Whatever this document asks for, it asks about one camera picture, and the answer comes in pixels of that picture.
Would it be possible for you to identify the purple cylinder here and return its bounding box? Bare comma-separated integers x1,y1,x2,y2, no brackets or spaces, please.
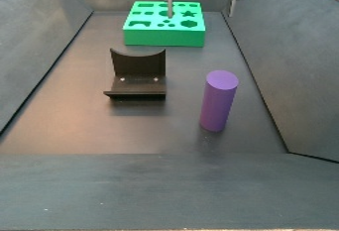
201,70,239,132

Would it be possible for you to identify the green foam shape board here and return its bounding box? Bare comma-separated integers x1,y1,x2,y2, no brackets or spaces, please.
123,1,206,47

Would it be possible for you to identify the black curved holder stand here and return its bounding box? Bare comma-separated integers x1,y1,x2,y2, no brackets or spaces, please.
103,49,167,98

